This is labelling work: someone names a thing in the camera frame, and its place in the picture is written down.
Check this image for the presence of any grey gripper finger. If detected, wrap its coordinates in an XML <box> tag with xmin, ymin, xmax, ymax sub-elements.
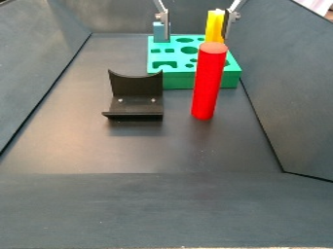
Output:
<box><xmin>221</xmin><ymin>0</ymin><xmax>247</xmax><ymax>38</ymax></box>
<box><xmin>152</xmin><ymin>0</ymin><xmax>171</xmax><ymax>36</ymax></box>

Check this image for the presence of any red cylinder peg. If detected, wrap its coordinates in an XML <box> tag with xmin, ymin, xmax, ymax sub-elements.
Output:
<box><xmin>191</xmin><ymin>42</ymin><xmax>227</xmax><ymax>120</ymax></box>

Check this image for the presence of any green shape sorting board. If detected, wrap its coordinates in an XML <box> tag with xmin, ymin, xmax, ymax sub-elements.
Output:
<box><xmin>145</xmin><ymin>34</ymin><xmax>243</xmax><ymax>90</ymax></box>

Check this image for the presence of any blue rectangular block peg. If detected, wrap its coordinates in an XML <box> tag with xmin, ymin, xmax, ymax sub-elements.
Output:
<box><xmin>152</xmin><ymin>21</ymin><xmax>169</xmax><ymax>43</ymax></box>

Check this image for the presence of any yellow gear shaped peg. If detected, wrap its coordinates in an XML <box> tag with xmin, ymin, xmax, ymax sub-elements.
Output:
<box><xmin>205</xmin><ymin>9</ymin><xmax>224</xmax><ymax>43</ymax></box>

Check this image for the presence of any black curved holder bracket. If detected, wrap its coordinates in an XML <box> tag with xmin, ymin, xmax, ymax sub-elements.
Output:
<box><xmin>101</xmin><ymin>70</ymin><xmax>164</xmax><ymax>120</ymax></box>

